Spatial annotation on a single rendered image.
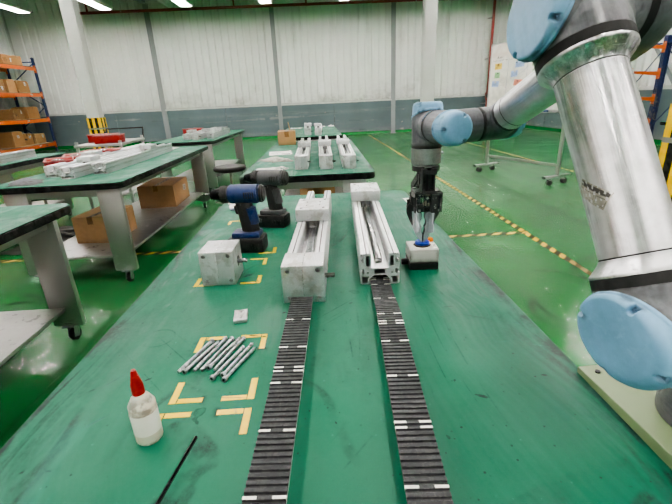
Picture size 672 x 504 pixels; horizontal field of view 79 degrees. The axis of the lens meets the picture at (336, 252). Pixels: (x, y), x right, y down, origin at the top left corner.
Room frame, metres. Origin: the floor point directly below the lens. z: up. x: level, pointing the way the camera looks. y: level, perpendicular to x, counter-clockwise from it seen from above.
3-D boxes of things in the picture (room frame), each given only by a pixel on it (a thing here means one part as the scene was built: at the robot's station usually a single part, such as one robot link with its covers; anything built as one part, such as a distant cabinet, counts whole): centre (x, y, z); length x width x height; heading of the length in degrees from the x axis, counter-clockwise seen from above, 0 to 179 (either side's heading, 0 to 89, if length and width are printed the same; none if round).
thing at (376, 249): (1.36, -0.12, 0.82); 0.80 x 0.10 x 0.09; 179
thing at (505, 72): (6.29, -2.88, 0.97); 1.51 x 0.50 x 1.95; 22
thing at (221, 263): (1.05, 0.30, 0.83); 0.11 x 0.10 x 0.10; 90
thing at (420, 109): (1.05, -0.24, 1.16); 0.09 x 0.08 x 0.11; 12
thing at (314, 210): (1.36, 0.07, 0.87); 0.16 x 0.11 x 0.07; 179
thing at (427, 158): (1.05, -0.24, 1.09); 0.08 x 0.08 x 0.05
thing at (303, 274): (0.92, 0.07, 0.83); 0.12 x 0.09 x 0.10; 89
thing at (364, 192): (1.61, -0.13, 0.87); 0.16 x 0.11 x 0.07; 179
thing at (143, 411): (0.47, 0.29, 0.84); 0.04 x 0.04 x 0.12
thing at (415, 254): (1.08, -0.24, 0.81); 0.10 x 0.08 x 0.06; 89
